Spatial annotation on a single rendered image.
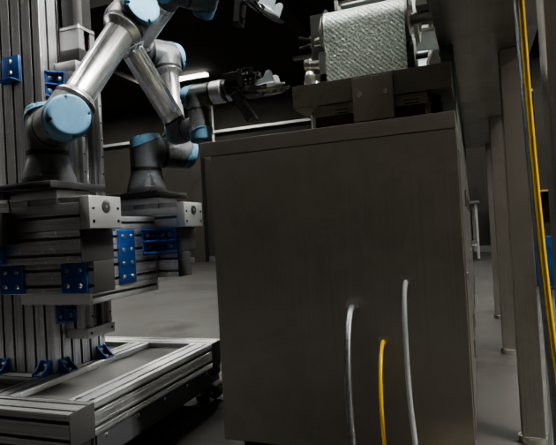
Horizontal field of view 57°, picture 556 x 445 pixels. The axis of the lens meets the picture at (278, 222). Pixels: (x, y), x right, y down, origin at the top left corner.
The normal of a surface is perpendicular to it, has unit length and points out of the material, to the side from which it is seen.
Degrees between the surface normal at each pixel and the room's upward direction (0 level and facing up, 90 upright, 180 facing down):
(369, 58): 90
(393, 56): 90
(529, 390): 90
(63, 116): 96
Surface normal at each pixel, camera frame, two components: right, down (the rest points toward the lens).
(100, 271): 0.94, -0.06
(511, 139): -0.37, 0.00
